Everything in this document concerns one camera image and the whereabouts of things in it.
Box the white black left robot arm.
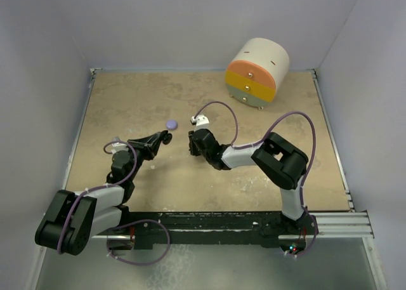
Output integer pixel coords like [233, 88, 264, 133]
[34, 130, 172, 256]

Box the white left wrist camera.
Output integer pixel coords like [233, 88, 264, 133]
[110, 136, 127, 154]

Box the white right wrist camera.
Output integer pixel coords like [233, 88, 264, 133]
[190, 114, 210, 131]

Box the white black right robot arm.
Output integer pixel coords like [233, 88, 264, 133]
[188, 129, 309, 234]

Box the cylindrical three-drawer storage box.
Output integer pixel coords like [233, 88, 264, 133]
[225, 37, 290, 110]

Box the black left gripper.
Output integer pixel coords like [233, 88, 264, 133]
[124, 132, 161, 181]

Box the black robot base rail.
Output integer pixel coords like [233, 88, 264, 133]
[93, 210, 320, 250]

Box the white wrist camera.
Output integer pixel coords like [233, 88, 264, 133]
[110, 136, 127, 154]
[190, 114, 210, 131]

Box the aluminium table frame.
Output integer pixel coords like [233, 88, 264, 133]
[36, 68, 377, 290]

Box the purple round earbud charging case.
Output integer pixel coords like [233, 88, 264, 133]
[166, 119, 178, 131]

